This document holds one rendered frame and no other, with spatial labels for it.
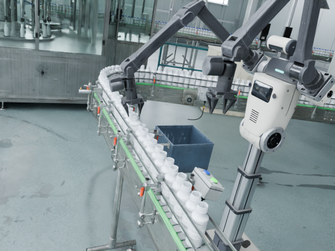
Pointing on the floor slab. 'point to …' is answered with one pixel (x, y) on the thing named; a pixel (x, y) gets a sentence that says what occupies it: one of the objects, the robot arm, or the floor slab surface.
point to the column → (250, 10)
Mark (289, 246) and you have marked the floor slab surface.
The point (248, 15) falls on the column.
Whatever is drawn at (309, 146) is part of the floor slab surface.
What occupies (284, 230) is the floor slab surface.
